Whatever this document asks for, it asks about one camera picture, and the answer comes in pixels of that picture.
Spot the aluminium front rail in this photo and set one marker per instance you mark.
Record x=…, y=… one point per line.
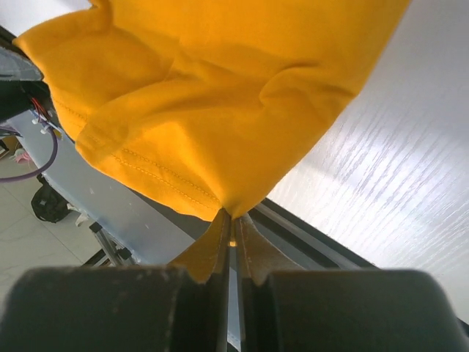
x=303, y=242

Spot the orange t shirt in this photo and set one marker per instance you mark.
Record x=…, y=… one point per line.
x=204, y=105

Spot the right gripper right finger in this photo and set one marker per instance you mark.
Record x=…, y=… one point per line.
x=286, y=308

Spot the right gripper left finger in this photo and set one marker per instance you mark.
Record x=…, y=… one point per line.
x=182, y=306

